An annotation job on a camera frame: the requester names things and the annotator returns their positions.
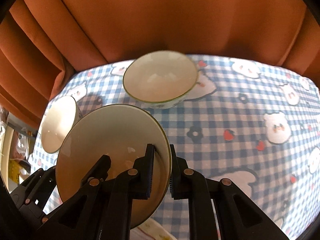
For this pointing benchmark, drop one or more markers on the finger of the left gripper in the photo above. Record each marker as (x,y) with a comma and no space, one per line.
(99,170)

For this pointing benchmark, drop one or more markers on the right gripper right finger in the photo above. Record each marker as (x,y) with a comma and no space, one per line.
(218,209)

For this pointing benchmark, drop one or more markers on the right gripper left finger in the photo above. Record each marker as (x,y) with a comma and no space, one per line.
(102,209)

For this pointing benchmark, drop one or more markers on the floral ceramic bowl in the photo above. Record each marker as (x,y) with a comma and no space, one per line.
(122,132)
(160,79)
(59,120)

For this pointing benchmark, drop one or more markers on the orange curtain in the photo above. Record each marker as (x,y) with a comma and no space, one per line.
(45,42)

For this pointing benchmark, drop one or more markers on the large yellow floral plate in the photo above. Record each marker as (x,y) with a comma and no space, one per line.
(150,229)

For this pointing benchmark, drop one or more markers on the blue checkered bear tablecloth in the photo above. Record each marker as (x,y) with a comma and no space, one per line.
(255,124)

